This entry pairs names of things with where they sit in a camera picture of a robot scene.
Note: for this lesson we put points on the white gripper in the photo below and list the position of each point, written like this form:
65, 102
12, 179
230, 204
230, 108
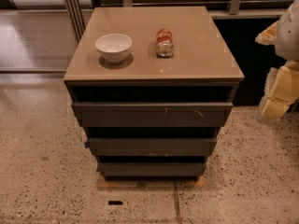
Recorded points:
289, 34

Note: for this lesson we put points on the grey top drawer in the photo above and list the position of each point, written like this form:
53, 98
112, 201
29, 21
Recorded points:
169, 115

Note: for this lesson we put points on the grey drawer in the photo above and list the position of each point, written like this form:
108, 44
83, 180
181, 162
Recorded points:
153, 147
151, 169
169, 115

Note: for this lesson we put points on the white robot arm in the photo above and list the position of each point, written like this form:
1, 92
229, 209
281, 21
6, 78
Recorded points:
286, 47

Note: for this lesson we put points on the grey middle drawer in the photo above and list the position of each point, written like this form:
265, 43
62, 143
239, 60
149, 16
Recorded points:
153, 147

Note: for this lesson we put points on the grey bottom drawer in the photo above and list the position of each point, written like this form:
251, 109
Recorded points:
151, 169

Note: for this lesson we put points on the red soda can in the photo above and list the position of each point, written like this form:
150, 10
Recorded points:
164, 43

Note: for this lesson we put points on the white ceramic bowl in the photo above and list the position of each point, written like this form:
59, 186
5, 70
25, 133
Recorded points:
114, 48

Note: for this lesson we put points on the blue tape piece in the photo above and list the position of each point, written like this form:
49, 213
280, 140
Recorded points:
86, 144

